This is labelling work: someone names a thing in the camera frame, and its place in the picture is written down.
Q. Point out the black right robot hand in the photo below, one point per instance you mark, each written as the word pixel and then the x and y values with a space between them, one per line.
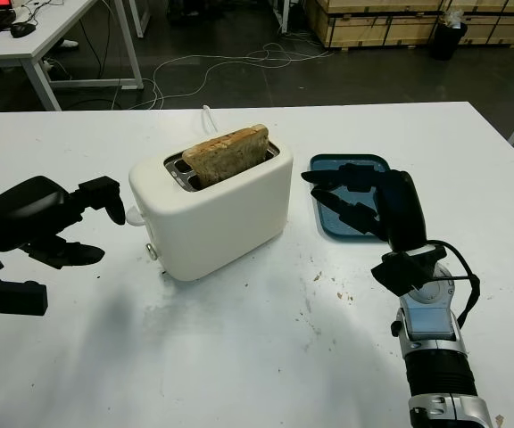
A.
pixel 404 209

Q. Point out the white desk frame leg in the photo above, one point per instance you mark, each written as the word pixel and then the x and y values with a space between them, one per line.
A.
pixel 284 13

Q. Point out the blue plastic tray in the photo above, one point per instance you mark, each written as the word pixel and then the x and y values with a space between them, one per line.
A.
pixel 328 223

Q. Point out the stacked wooden crates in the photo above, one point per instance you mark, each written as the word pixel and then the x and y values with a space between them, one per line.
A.
pixel 373 22

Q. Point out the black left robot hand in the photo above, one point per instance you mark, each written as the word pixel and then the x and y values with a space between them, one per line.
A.
pixel 29 209

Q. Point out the white office desk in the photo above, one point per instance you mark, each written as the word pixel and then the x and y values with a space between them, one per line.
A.
pixel 38 38

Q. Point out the black computer mouse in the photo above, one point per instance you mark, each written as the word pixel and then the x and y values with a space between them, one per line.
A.
pixel 22 29

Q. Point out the crumpled white paper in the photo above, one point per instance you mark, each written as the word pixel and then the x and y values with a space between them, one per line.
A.
pixel 455 17

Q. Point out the toasted bread slice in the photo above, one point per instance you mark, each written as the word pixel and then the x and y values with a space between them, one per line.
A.
pixel 226 156

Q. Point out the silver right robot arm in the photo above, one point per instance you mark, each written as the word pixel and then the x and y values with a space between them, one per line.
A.
pixel 431 325

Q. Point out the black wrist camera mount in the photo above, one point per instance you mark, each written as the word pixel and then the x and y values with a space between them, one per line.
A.
pixel 16 298
pixel 400 272

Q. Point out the black trash bin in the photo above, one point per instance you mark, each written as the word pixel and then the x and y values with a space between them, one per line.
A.
pixel 449 42

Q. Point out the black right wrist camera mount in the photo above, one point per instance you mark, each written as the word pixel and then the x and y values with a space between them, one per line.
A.
pixel 400 272

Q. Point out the cream white two-slot toaster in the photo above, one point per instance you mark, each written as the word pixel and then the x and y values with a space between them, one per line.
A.
pixel 221 223

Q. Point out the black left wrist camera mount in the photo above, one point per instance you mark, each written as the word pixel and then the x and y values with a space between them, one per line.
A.
pixel 16 298

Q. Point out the white shoe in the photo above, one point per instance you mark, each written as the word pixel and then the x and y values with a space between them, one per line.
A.
pixel 68 43

